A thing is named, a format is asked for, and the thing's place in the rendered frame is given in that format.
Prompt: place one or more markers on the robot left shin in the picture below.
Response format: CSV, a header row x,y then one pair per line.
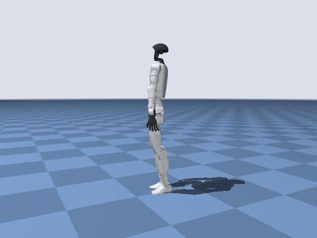
x,y
162,165

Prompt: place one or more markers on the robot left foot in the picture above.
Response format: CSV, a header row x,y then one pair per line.
x,y
162,190

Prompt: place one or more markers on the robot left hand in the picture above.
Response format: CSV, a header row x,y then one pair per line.
x,y
152,122

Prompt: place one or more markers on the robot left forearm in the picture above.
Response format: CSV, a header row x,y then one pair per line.
x,y
152,99

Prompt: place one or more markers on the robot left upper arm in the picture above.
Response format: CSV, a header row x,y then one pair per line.
x,y
155,70

